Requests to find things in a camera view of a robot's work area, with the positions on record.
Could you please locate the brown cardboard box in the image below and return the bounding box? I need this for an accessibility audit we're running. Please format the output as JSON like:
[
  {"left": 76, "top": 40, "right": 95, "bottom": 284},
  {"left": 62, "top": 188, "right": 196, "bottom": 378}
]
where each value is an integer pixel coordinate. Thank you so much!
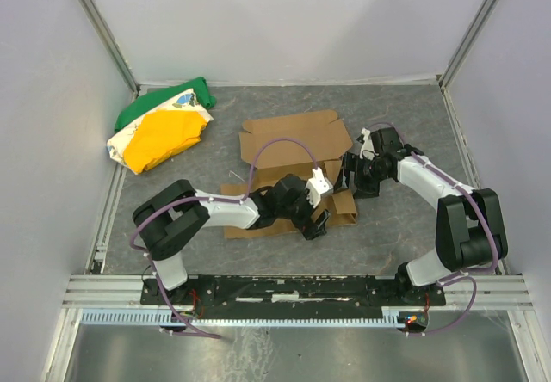
[{"left": 220, "top": 109, "right": 357, "bottom": 239}]

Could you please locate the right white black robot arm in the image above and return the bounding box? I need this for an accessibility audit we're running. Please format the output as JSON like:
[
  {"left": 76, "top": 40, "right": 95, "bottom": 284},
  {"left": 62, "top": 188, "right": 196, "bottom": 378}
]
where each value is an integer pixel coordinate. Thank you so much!
[{"left": 335, "top": 126, "right": 508, "bottom": 297}]

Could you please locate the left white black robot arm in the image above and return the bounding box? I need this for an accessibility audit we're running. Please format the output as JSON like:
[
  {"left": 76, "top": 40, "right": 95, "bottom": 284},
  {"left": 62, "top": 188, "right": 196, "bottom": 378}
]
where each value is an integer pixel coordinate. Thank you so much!
[{"left": 133, "top": 169, "right": 333, "bottom": 291}]

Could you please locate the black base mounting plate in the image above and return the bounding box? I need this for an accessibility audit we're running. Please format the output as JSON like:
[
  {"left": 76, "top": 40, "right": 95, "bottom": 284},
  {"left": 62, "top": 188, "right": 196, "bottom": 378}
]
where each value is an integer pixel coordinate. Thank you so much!
[{"left": 140, "top": 274, "right": 446, "bottom": 320}]

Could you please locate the white patterned cloth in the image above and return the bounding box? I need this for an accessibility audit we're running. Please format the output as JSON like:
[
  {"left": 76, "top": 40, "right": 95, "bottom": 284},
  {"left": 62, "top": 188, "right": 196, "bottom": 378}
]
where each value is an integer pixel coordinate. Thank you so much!
[{"left": 107, "top": 89, "right": 214, "bottom": 168}]

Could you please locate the yellow cloth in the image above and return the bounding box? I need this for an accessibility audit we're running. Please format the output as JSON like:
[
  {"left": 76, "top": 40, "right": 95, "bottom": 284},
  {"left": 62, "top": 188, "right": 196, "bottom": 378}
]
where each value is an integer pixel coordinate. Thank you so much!
[{"left": 123, "top": 110, "right": 212, "bottom": 174}]

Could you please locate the green cloth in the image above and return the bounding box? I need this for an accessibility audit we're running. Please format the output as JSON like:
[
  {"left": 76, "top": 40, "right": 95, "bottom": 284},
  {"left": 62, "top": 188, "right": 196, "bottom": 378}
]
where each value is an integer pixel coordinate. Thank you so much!
[{"left": 114, "top": 77, "right": 217, "bottom": 133}]

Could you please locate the metal front shelf sheet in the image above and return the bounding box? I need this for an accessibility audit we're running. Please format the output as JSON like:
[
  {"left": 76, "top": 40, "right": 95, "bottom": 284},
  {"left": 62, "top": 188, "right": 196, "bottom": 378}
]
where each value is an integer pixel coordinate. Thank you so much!
[{"left": 66, "top": 316, "right": 526, "bottom": 381}]

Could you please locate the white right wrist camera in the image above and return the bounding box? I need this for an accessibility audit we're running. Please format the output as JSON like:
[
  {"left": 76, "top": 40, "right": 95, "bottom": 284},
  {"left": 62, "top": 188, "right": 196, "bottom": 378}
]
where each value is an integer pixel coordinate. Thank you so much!
[{"left": 357, "top": 128, "right": 375, "bottom": 160}]

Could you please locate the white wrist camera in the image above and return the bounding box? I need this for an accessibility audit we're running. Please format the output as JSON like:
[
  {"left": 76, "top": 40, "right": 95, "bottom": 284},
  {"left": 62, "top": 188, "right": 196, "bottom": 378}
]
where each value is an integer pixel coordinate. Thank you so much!
[
  {"left": 357, "top": 128, "right": 375, "bottom": 160},
  {"left": 306, "top": 168, "right": 333, "bottom": 207}
]

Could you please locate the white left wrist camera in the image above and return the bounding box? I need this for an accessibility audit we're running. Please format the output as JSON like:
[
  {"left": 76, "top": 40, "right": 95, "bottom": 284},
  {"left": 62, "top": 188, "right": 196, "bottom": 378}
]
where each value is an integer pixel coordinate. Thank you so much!
[{"left": 306, "top": 168, "right": 333, "bottom": 207}]

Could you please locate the light blue cable duct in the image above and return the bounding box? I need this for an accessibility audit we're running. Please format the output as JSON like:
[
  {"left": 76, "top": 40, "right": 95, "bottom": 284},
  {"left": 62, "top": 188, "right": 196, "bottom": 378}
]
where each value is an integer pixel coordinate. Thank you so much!
[{"left": 80, "top": 308, "right": 405, "bottom": 329}]

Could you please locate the right aluminium corner post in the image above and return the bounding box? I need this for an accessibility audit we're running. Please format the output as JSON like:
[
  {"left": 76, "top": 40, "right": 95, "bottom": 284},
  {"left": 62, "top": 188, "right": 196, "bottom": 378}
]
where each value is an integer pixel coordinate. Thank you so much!
[{"left": 438, "top": 0, "right": 499, "bottom": 90}]

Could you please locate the aluminium corner post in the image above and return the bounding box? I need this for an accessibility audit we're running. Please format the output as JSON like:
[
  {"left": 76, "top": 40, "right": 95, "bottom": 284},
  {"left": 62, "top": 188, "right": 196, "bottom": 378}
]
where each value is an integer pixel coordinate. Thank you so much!
[
  {"left": 438, "top": 0, "right": 499, "bottom": 90},
  {"left": 78, "top": 0, "right": 140, "bottom": 96}
]

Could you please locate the aluminium front rail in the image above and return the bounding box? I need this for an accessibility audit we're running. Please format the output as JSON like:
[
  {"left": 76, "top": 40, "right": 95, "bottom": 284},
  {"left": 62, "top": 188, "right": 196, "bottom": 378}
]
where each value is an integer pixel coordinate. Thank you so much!
[{"left": 62, "top": 274, "right": 534, "bottom": 311}]

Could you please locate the left aluminium corner post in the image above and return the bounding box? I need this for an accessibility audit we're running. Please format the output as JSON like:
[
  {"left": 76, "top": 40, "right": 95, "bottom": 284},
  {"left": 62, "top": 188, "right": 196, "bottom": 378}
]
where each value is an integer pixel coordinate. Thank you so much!
[{"left": 78, "top": 0, "right": 140, "bottom": 96}]

